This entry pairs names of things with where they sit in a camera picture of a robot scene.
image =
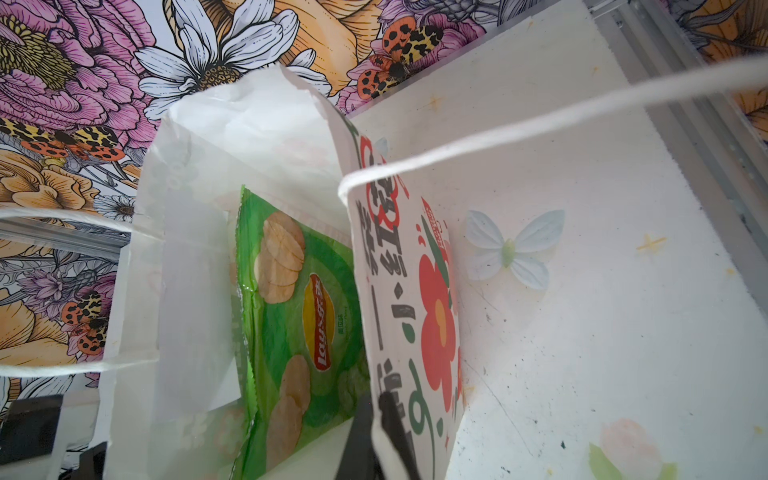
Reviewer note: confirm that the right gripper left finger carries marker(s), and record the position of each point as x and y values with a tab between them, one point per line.
358	458

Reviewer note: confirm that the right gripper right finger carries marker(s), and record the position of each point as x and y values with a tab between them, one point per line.
393	453

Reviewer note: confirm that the green Lays chips bag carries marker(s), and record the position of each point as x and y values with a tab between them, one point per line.
305	361

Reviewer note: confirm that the white floral paper bag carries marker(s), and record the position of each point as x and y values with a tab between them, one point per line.
546	296

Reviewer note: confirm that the aluminium rail frame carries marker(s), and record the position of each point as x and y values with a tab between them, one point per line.
720	156

